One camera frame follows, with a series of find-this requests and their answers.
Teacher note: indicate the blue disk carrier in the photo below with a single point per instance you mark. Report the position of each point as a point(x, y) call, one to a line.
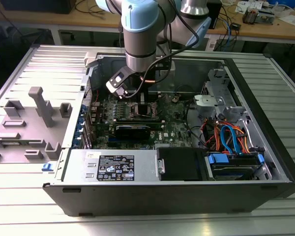
point(218, 158)

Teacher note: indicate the white paper sheet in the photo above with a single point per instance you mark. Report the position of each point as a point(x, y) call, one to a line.
point(292, 19)

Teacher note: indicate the black RAM slot bank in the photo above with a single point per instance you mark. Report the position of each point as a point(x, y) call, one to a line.
point(155, 95)

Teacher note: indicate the green motherboard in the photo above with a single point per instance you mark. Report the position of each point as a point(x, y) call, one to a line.
point(172, 118)

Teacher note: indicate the silver metal drive cage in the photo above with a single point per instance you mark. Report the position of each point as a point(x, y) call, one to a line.
point(206, 104)

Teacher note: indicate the grey metal device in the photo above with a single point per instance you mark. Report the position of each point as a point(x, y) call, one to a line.
point(266, 17)

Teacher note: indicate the black tower box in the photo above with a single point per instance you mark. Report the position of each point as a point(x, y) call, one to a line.
point(216, 14)

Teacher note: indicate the small black adapter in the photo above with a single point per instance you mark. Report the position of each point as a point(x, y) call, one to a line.
point(236, 26)

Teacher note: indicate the grey plastic parts rack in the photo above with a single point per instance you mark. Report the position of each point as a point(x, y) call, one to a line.
point(27, 137)

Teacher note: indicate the grey power supply unit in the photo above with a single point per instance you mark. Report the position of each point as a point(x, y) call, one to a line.
point(78, 164)

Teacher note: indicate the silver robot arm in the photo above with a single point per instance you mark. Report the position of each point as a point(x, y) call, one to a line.
point(140, 41)

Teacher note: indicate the blue expansion slot latches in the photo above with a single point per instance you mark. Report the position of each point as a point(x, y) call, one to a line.
point(79, 121)

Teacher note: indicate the white printed cards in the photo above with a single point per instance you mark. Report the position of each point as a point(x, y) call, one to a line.
point(248, 6)

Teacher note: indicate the black open PC case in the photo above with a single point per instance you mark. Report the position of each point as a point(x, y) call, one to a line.
point(162, 199)

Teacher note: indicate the black hard disk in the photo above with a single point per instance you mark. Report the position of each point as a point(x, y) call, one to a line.
point(233, 172)

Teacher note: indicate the wooden desk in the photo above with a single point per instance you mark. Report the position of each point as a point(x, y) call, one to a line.
point(39, 19)

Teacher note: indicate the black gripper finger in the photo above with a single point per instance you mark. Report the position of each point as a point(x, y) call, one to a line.
point(142, 109)

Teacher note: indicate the round coin battery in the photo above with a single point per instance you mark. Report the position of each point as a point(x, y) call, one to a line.
point(175, 99)

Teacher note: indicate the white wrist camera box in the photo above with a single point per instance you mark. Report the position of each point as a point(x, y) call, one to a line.
point(118, 81)

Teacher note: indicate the large black flat box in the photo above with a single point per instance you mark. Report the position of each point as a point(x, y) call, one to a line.
point(39, 6)

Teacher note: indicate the white QR label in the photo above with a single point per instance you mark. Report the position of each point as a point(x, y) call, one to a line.
point(212, 45)

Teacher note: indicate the metal heat sink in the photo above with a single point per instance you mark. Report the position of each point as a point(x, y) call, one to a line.
point(250, 16)

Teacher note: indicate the black graphics card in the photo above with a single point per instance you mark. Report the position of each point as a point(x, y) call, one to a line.
point(132, 134)

